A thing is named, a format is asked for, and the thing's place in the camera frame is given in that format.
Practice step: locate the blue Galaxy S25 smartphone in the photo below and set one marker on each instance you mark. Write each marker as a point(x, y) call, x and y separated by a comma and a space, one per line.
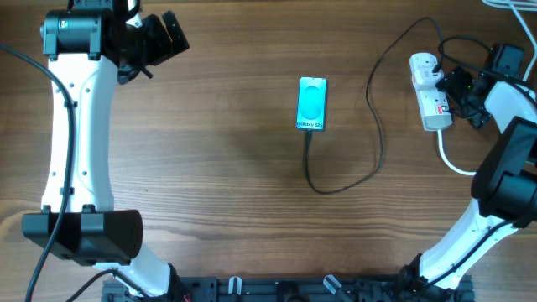
point(311, 104)

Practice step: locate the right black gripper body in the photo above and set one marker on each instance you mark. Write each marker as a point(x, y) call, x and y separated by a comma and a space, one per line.
point(455, 84)

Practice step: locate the white power strip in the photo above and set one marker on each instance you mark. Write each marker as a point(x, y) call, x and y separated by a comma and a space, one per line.
point(433, 104)

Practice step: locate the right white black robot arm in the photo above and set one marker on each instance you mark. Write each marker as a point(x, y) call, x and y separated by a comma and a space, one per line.
point(503, 193)

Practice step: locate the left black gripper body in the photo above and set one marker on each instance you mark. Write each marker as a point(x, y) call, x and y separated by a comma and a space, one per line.
point(155, 46)

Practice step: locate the white USB charger plug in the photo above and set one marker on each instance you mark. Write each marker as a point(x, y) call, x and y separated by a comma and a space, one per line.
point(425, 79)

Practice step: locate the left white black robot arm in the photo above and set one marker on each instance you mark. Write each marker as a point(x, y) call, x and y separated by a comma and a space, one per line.
point(92, 47)

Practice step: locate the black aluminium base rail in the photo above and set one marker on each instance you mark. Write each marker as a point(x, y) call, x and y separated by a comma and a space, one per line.
point(210, 289)

